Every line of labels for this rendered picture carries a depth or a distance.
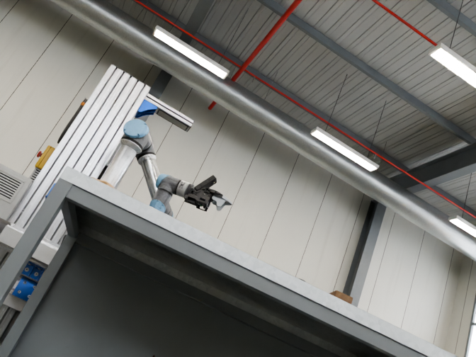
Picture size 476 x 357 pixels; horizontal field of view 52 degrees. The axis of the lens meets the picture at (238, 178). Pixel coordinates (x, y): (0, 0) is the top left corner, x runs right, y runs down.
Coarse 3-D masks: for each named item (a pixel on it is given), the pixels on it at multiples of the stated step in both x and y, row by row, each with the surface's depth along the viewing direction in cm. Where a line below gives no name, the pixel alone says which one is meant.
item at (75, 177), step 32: (96, 192) 134; (96, 224) 179; (160, 224) 136; (160, 256) 184; (224, 256) 137; (224, 288) 189; (288, 288) 139; (288, 320) 192; (384, 320) 143; (352, 352) 197; (448, 352) 145
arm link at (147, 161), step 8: (152, 144) 246; (144, 152) 243; (152, 152) 245; (144, 160) 242; (152, 160) 243; (144, 168) 241; (152, 168) 240; (144, 176) 241; (152, 176) 238; (152, 184) 236; (152, 192) 235
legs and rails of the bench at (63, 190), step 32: (64, 192) 132; (32, 224) 127; (128, 224) 134; (192, 256) 136; (0, 288) 120; (256, 288) 137; (320, 320) 140; (352, 320) 141; (384, 352) 143; (416, 352) 143
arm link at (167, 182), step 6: (162, 174) 225; (162, 180) 223; (168, 180) 222; (174, 180) 223; (180, 180) 223; (156, 186) 225; (162, 186) 221; (168, 186) 221; (174, 186) 221; (174, 192) 222
